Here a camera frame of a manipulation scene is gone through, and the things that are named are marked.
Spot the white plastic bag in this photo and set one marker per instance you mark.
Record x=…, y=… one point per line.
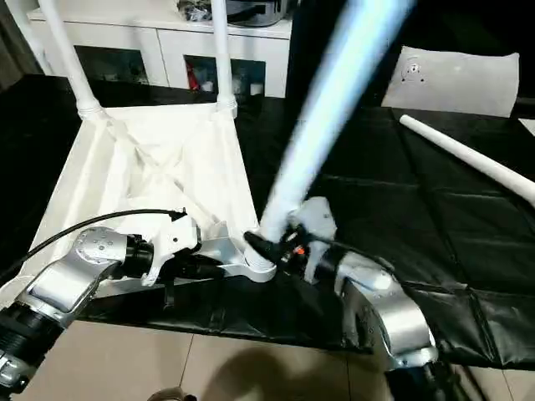
x=456, y=83

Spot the black robot left foot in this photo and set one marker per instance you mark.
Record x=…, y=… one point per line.
x=171, y=394

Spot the white plastic table top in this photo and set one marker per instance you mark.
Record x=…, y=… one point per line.
x=150, y=167

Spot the white cabinet with glass doors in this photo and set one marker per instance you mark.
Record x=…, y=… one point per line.
x=134, y=38

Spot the white plastic table leg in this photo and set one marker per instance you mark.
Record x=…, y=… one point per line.
x=334, y=100
x=221, y=58
x=472, y=159
x=67, y=58

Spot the black rice cooker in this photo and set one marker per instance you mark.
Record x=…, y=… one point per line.
x=259, y=10

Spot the grey curtain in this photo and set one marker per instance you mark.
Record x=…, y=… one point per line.
x=15, y=42

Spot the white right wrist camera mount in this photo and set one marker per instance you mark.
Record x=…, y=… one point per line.
x=316, y=219

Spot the black cabinet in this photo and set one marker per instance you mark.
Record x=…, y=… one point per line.
x=451, y=25

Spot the red bottle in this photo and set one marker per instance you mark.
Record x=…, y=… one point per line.
x=193, y=79

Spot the black work mat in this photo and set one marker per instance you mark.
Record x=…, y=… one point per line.
x=451, y=267

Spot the dark tangled clutter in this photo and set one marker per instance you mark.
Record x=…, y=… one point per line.
x=194, y=8

